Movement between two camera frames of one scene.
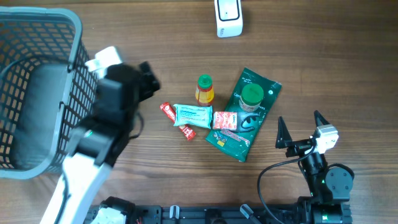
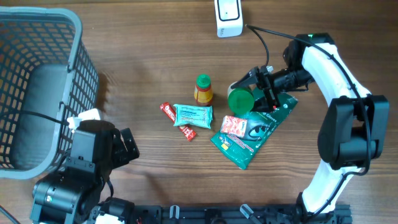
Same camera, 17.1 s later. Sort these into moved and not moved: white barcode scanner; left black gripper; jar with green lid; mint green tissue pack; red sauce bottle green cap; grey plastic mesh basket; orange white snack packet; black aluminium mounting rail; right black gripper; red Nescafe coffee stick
Moved: orange white snack packet; right black gripper; jar with green lid; left black gripper
Not moved: grey plastic mesh basket; red Nescafe coffee stick; red sauce bottle green cap; white barcode scanner; black aluminium mounting rail; mint green tissue pack
